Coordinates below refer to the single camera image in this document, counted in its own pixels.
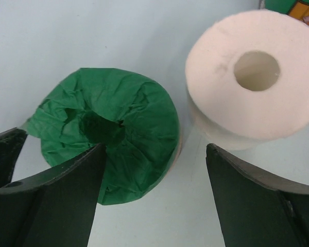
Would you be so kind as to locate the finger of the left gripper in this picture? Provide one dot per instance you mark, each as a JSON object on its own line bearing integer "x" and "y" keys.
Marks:
{"x": 11, "y": 143}

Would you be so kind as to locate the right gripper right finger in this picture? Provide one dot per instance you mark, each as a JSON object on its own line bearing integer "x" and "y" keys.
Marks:
{"x": 256, "y": 207}

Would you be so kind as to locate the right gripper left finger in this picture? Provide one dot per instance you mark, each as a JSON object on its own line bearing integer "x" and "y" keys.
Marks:
{"x": 55, "y": 207}

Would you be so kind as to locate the unwrapped white paper roll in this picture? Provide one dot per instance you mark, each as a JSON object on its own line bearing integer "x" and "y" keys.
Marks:
{"x": 247, "y": 79}

